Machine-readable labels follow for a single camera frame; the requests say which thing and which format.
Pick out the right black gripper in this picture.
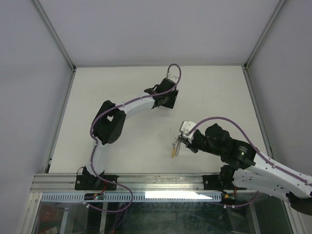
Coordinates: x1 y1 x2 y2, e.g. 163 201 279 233
178 132 225 158

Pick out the purple cable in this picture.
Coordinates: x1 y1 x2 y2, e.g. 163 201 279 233
189 116 312 209
82 63 183 215

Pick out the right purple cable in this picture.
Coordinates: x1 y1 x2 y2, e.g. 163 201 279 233
189 116 312 209

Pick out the left aluminium frame post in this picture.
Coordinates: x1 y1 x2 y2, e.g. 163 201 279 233
31 0 77 173

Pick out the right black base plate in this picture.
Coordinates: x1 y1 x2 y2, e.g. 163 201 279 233
202 174 247 193

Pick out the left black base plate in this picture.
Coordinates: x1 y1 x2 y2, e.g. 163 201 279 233
75 175 117 191

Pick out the right aluminium frame post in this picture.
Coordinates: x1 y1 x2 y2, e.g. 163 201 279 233
241 0 288 159

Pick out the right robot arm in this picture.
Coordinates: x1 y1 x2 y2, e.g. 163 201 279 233
178 121 312 215

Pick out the aluminium frame post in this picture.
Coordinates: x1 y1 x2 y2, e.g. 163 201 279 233
241 0 288 159
31 0 77 173

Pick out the aluminium mounting rail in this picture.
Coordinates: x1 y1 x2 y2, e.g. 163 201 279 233
31 173 216 193

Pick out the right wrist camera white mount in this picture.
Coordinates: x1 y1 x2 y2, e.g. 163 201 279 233
179 120 196 143

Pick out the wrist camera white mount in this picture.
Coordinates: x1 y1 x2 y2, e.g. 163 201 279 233
179 120 196 143
166 72 179 83

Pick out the white slotted cable duct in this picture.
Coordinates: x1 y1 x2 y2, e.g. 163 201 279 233
41 191 222 203

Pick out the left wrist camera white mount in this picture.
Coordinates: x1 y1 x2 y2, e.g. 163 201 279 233
166 72 179 83

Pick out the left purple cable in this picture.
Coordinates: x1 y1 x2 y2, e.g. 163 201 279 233
82 63 183 215

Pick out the large keyring with yellow grip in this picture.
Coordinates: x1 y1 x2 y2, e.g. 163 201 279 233
171 137 181 158

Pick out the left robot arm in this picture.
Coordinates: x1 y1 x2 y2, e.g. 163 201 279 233
80 76 181 189

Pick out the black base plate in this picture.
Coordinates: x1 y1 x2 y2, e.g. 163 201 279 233
75 175 117 191
202 174 247 193

